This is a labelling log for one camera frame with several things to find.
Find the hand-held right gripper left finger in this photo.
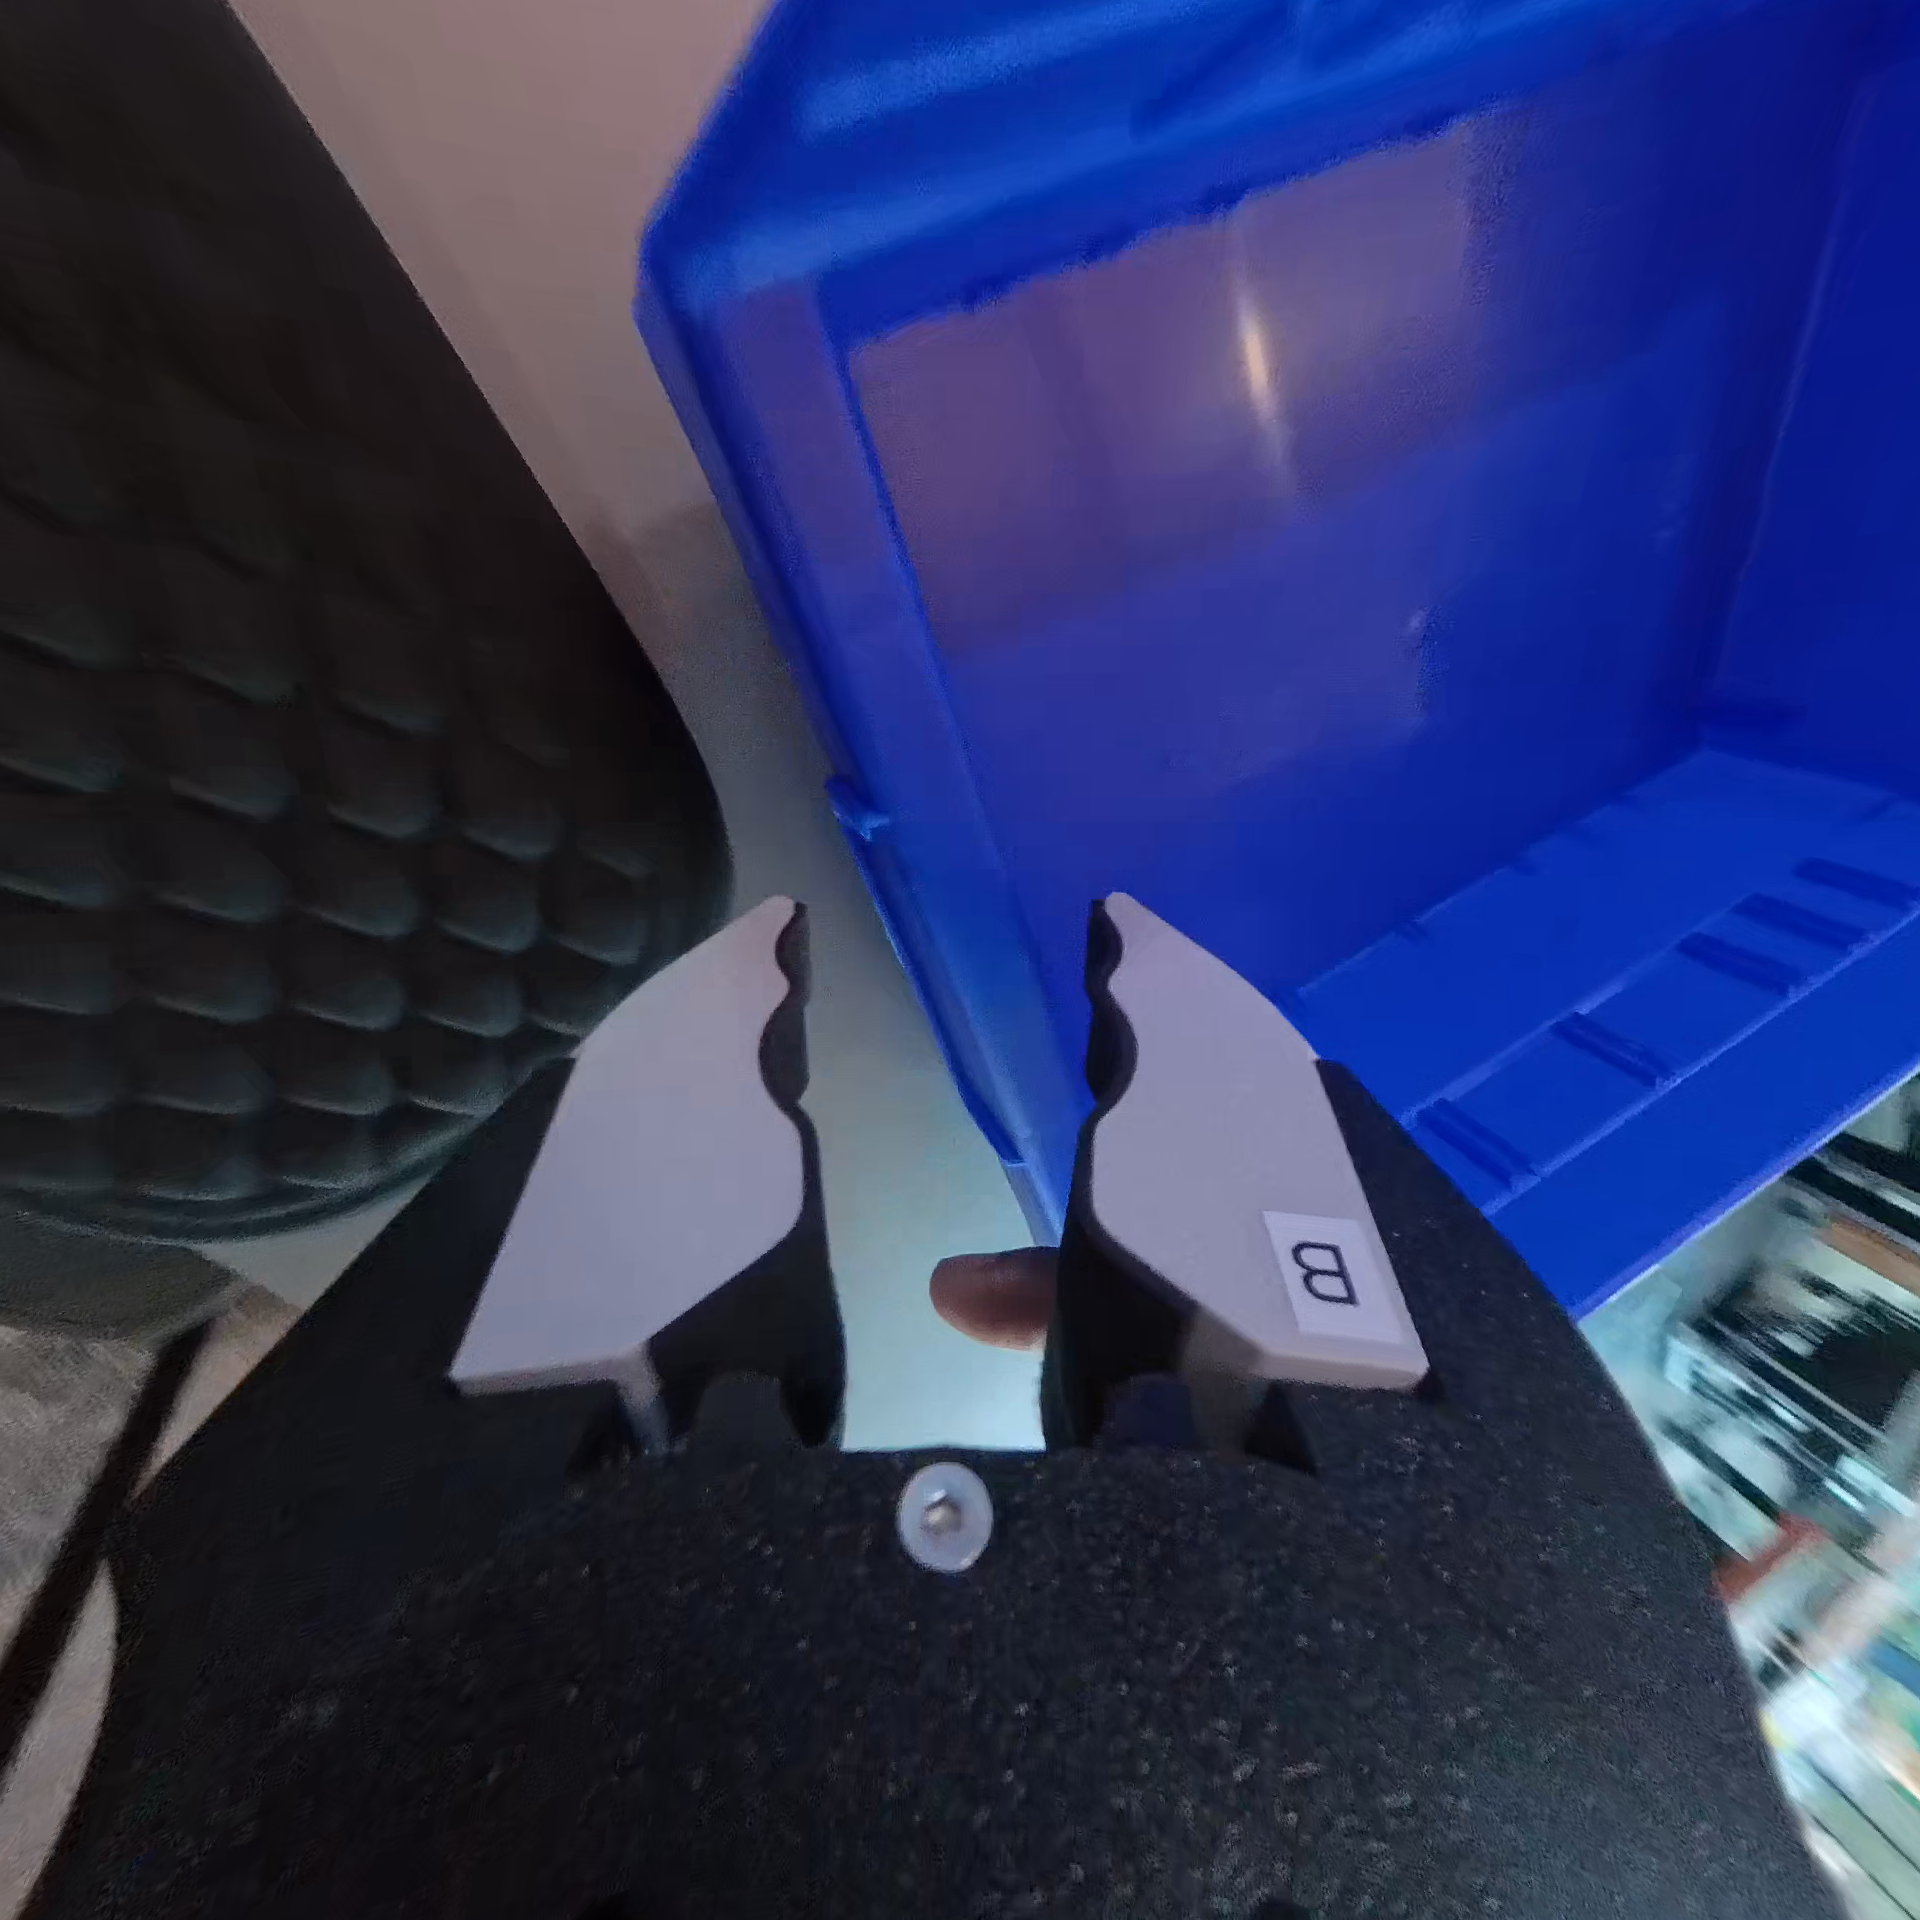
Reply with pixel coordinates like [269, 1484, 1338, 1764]
[457, 896, 829, 1434]

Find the black textured armrest pad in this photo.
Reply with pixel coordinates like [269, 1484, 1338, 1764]
[0, 0, 730, 1238]

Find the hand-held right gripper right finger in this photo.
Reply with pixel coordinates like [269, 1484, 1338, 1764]
[1050, 892, 1426, 1441]

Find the blue plastic bin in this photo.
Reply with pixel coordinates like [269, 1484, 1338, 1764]
[637, 0, 1920, 1320]

